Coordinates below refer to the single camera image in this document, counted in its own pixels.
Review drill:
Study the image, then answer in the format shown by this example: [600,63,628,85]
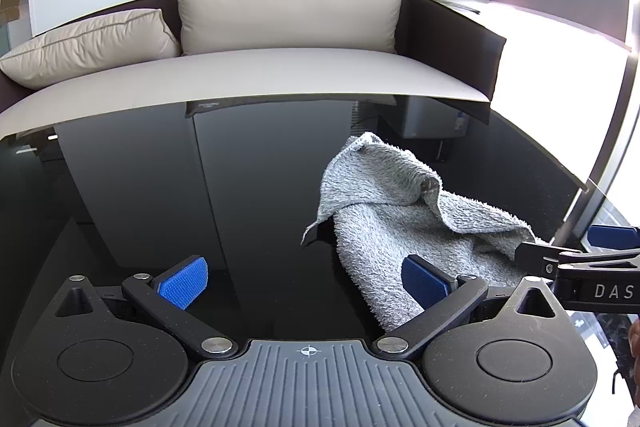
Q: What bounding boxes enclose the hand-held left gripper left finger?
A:
[52,256,238,361]

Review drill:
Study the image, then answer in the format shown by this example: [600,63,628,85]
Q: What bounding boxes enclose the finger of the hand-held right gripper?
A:
[588,225,640,253]
[514,241,584,281]

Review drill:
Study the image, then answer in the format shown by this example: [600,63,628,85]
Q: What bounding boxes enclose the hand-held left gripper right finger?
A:
[376,254,569,362]

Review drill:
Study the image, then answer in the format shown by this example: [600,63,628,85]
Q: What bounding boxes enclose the grey terry towel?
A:
[301,132,549,334]

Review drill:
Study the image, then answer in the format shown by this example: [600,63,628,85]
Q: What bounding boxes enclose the dark brown sofa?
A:
[0,0,508,144]

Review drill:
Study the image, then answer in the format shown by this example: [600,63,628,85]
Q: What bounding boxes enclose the small beige cushion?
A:
[0,8,182,90]

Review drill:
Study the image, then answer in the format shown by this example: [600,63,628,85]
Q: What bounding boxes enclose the large beige cushion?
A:
[169,0,410,56]

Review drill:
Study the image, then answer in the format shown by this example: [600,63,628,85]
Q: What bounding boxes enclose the grey window frame post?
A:
[550,42,640,254]

